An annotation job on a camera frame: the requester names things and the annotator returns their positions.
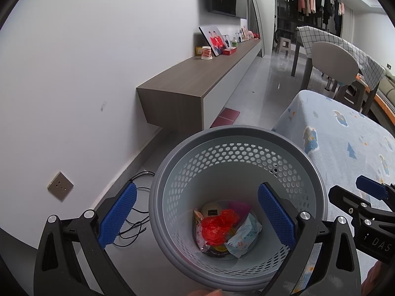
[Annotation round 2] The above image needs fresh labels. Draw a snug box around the table with checkered cloth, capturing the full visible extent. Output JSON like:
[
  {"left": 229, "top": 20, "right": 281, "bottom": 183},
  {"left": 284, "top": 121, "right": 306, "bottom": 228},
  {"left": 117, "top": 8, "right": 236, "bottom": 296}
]
[{"left": 297, "top": 25, "right": 386, "bottom": 92}]

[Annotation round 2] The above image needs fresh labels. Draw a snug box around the houndstooth orange sofa cover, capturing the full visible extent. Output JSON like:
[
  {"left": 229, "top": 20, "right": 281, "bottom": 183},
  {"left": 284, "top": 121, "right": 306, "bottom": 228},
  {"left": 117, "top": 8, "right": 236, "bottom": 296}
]
[{"left": 375, "top": 92, "right": 395, "bottom": 111}]

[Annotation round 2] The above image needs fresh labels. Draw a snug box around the grey round-back chair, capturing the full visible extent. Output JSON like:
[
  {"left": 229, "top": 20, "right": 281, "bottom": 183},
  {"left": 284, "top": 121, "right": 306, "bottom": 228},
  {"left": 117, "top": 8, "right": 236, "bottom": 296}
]
[{"left": 304, "top": 41, "right": 360, "bottom": 99}]

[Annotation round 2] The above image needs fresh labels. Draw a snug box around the leaning mirror panel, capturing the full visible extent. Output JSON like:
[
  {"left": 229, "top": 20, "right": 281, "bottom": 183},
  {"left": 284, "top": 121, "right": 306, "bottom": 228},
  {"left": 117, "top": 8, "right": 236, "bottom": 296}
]
[{"left": 248, "top": 0, "right": 265, "bottom": 58}]

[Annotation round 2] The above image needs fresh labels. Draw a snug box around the grey perforated plastic basket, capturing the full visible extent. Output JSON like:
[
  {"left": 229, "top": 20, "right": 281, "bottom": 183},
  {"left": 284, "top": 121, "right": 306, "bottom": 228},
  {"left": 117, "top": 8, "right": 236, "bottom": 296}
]
[{"left": 149, "top": 125, "right": 324, "bottom": 292}]

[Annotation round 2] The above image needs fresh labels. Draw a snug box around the row of hanging clothes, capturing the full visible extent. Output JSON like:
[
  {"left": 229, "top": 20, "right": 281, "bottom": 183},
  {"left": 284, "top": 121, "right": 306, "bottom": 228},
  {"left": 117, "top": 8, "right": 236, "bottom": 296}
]
[{"left": 296, "top": 0, "right": 346, "bottom": 34}]

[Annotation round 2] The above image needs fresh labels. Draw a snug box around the large photo frame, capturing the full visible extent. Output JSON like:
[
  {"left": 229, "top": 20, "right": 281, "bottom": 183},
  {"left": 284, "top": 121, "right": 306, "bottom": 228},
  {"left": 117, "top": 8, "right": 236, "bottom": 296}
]
[{"left": 199, "top": 26, "right": 223, "bottom": 56}]

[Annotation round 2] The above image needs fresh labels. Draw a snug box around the metal wall socket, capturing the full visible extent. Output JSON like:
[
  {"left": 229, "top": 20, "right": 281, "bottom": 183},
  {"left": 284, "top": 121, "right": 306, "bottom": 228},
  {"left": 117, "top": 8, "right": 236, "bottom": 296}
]
[{"left": 47, "top": 171, "right": 75, "bottom": 201}]

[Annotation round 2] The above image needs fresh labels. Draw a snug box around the red plastic bag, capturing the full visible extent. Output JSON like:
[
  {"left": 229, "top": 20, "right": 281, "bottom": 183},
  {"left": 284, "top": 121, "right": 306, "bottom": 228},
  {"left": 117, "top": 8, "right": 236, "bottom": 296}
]
[{"left": 200, "top": 209, "right": 239, "bottom": 247}]

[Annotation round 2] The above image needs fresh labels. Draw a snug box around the person's left hand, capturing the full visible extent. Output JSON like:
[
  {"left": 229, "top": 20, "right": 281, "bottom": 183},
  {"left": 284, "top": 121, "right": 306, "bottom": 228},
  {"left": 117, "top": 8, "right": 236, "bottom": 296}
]
[{"left": 182, "top": 288, "right": 223, "bottom": 296}]

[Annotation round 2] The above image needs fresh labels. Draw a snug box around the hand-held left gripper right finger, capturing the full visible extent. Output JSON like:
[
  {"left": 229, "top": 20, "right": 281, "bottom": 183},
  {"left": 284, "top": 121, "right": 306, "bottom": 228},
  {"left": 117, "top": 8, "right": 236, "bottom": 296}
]
[{"left": 257, "top": 183, "right": 362, "bottom": 296}]

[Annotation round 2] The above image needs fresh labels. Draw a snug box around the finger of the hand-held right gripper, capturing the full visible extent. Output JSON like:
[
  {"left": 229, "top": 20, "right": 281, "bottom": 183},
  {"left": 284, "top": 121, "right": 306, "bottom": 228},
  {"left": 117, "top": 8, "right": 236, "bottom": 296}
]
[
  {"left": 355, "top": 175, "right": 395, "bottom": 204},
  {"left": 328, "top": 185, "right": 375, "bottom": 220}
]

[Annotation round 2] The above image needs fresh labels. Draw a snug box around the pink snack packet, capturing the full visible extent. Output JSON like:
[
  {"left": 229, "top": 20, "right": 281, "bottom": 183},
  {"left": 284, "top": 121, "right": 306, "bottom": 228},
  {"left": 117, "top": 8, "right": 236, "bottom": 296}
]
[{"left": 193, "top": 210, "right": 208, "bottom": 247}]

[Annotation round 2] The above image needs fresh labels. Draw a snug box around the black cable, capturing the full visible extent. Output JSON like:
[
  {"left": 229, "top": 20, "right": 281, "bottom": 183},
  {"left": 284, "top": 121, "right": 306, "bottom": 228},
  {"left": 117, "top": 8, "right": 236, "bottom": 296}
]
[{"left": 119, "top": 171, "right": 155, "bottom": 247}]

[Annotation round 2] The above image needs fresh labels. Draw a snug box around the grey plastic stool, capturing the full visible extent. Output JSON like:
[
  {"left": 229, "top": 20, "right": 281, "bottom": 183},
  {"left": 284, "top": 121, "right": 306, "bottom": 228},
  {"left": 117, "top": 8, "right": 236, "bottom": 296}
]
[
  {"left": 335, "top": 78, "right": 371, "bottom": 111},
  {"left": 274, "top": 35, "right": 292, "bottom": 57}
]

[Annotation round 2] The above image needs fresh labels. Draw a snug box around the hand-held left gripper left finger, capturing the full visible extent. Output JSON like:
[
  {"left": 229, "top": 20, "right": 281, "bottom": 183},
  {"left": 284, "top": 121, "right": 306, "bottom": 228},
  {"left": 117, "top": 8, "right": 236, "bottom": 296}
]
[{"left": 33, "top": 183, "right": 138, "bottom": 296}]

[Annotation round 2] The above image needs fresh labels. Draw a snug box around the table with blue patterned cloth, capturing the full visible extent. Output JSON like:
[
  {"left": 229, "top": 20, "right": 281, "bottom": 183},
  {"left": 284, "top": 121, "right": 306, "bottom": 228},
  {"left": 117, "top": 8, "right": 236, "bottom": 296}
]
[{"left": 271, "top": 90, "right": 395, "bottom": 296}]

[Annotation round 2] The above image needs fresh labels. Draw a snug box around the olive green sofa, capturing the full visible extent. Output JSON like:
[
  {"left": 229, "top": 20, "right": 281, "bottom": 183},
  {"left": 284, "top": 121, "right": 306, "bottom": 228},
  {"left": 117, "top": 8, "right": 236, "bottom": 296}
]
[{"left": 375, "top": 75, "right": 395, "bottom": 121}]

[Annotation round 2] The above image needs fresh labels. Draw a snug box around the person's right hand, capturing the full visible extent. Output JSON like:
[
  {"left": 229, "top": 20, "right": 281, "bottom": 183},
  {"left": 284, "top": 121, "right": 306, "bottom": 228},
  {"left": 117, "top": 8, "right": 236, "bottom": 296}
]
[{"left": 361, "top": 260, "right": 395, "bottom": 296}]

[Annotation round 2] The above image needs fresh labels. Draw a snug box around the black plastic hair clip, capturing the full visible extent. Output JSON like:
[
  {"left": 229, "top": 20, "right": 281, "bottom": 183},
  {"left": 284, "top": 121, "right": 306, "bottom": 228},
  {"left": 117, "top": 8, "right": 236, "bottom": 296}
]
[{"left": 205, "top": 248, "right": 230, "bottom": 258}]

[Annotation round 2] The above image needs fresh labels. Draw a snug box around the white teal wipes packet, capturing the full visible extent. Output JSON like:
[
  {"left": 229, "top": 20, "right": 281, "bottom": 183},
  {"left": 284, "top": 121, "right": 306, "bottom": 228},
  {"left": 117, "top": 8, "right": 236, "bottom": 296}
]
[{"left": 224, "top": 215, "right": 263, "bottom": 259}]

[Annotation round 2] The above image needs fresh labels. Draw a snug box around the wooden wall cabinet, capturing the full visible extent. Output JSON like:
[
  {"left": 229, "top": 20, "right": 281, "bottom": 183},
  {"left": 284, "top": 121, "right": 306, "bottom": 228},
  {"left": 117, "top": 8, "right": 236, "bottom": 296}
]
[{"left": 136, "top": 38, "right": 263, "bottom": 130}]

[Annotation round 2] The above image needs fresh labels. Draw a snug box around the beige fluffy plush pouch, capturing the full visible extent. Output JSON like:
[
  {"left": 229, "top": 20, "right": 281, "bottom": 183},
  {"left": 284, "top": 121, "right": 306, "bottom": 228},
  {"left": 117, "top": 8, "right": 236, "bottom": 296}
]
[{"left": 200, "top": 202, "right": 229, "bottom": 222}]

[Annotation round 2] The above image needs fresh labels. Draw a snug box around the dark red floor box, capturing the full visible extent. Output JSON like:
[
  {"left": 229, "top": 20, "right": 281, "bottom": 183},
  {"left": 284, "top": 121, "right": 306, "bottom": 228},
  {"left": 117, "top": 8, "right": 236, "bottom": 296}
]
[{"left": 210, "top": 107, "right": 240, "bottom": 129}]

